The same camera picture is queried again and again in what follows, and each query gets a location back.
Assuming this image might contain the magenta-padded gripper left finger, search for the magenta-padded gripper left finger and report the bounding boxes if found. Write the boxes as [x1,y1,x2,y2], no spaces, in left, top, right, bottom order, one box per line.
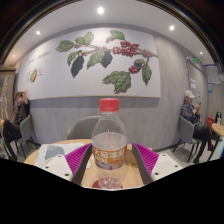
[43,143,93,187]

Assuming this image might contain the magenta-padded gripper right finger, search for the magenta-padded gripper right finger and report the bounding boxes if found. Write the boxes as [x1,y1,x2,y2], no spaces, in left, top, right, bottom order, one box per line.
[131,142,184,185]

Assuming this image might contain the clear red-capped drink bottle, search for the clear red-capped drink bottle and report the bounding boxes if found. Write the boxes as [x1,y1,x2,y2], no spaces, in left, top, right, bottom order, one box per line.
[91,98,129,190]

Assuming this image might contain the grey upholstered chair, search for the grey upholstered chair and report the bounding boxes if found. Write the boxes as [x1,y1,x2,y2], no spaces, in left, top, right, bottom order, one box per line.
[66,115,101,141]
[173,115,201,163]
[13,114,41,159]

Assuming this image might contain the person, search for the person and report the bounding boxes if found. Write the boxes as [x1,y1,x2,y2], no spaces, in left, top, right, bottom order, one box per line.
[1,88,32,161]
[179,89,213,164]

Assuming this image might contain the small round wooden side table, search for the small round wooden side table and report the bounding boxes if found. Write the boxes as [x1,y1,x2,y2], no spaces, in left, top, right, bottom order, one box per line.
[208,122,224,161]

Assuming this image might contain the black flask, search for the black flask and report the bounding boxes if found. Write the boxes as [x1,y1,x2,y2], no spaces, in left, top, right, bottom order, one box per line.
[214,110,223,124]

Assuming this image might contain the round ceiling lights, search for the round ceiling lights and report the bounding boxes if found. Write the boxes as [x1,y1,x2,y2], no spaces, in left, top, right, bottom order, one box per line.
[34,6,204,56]

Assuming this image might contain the white wall paper notice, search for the white wall paper notice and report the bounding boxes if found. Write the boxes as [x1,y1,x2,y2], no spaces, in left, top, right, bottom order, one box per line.
[189,77,198,90]

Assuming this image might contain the coffee plant wall mural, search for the coffee plant wall mural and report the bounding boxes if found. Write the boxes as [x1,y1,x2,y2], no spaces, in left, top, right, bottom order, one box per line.
[17,27,162,101]

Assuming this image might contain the wall notice board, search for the wall notice board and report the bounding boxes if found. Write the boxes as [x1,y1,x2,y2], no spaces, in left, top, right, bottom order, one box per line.
[204,63,223,85]

